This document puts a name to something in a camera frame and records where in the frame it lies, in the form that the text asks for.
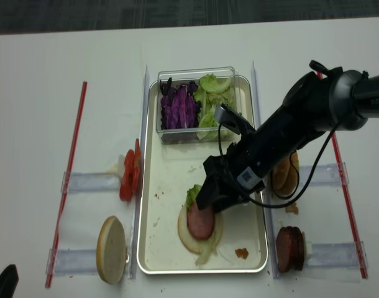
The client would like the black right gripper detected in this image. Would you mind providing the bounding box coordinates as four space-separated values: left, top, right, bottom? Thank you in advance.
196 142 265 212

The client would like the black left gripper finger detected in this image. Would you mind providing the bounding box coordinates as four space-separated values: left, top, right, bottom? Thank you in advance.
0 264 19 298

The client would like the meat patty slice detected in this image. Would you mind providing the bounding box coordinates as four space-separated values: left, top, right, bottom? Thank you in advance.
275 227 297 273
291 227 305 271
186 203 215 240

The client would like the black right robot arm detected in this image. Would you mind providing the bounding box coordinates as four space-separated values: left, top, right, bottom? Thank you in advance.
196 68 379 212

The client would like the lettuce leaf on bun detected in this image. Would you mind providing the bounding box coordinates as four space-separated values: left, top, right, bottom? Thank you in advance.
186 184 214 266

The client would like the tomato slice near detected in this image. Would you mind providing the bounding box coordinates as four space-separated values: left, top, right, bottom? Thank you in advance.
119 149 135 201

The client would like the tomato slice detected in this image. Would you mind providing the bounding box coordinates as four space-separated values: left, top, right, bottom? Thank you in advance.
132 138 141 194
119 149 135 201

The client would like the tomato slice far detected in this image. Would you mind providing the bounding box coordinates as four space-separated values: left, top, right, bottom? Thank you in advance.
132 138 141 194

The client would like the green lettuce in container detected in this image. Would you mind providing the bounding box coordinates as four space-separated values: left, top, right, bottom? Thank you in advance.
193 74 235 141

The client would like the bottom bun on tray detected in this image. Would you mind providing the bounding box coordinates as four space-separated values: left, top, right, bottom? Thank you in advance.
178 205 224 255

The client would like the metal serving tray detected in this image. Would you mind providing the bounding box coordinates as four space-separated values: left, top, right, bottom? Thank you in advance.
137 81 268 274

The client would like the sauce blob on tray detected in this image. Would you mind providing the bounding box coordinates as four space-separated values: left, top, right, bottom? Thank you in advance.
235 248 249 260

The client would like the clear left pusher track near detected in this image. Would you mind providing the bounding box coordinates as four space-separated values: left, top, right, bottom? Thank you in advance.
46 249 98 276

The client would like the clear pusher track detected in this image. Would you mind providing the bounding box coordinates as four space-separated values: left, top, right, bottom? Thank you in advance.
61 172 121 194
305 243 358 268
309 163 349 187
46 249 98 276

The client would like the sesame bun top near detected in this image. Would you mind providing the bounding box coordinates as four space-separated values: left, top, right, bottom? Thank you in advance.
271 163 290 196

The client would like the sesame bun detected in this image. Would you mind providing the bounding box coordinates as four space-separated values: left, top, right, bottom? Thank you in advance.
282 150 301 197
271 163 290 196

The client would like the food crumb on table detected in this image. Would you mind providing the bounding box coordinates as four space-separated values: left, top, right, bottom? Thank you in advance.
285 203 299 215

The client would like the white left far pusher block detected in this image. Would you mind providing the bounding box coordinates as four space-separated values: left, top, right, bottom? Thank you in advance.
116 155 125 179

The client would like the white pusher block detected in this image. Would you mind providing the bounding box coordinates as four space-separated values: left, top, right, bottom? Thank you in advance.
116 155 125 179
302 232 313 266

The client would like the purple cabbage in container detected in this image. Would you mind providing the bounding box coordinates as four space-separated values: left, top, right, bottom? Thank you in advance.
160 77 201 130

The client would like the sesame bun top far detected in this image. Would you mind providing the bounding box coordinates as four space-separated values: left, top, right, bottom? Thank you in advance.
282 150 301 197

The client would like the clear plastic salad container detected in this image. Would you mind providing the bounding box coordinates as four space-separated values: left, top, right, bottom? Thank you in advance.
156 66 242 144

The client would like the white right near pusher block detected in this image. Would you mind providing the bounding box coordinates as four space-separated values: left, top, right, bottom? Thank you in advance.
302 232 313 266

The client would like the bun half left side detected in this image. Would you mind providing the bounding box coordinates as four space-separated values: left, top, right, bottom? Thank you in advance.
96 216 127 284

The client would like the clear right pusher track far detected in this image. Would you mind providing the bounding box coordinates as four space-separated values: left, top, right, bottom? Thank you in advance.
309 163 349 187

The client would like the clear left pusher track far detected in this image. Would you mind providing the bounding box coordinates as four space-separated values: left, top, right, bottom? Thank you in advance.
61 172 121 194

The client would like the red rod right side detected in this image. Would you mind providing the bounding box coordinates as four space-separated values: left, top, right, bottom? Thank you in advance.
316 70 369 279

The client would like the red rod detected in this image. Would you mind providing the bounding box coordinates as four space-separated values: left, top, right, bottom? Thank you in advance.
45 81 88 289
316 70 369 279

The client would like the clear right pusher track near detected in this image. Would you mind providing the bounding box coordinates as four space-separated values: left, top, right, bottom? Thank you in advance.
305 243 358 268

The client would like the red rod left side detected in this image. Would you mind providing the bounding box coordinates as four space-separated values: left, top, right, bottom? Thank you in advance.
45 81 88 289

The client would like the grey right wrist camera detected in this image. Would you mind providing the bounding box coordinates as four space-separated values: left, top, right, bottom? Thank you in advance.
214 104 255 135

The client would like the black camera cable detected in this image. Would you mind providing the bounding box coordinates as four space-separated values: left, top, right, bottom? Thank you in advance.
217 59 369 209

